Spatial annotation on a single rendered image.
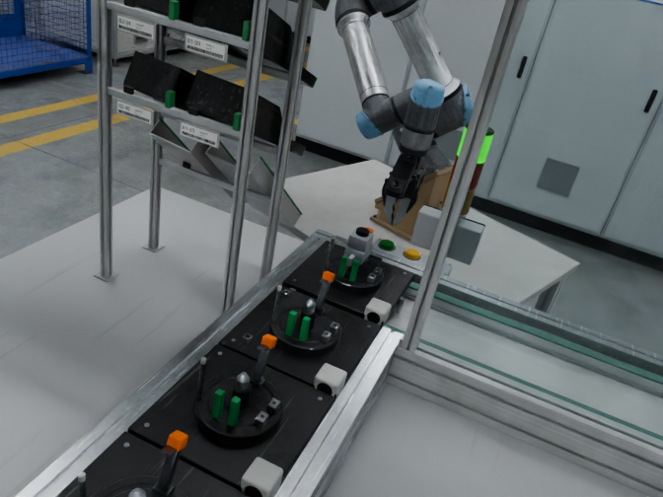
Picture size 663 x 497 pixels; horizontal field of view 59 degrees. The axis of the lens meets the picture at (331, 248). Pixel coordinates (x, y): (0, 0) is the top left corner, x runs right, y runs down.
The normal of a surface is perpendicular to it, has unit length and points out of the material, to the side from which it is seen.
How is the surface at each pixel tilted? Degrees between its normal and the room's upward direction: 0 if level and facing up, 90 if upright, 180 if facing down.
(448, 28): 90
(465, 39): 90
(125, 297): 0
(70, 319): 0
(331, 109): 90
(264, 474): 0
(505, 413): 90
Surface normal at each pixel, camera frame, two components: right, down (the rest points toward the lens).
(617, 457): -0.40, 0.39
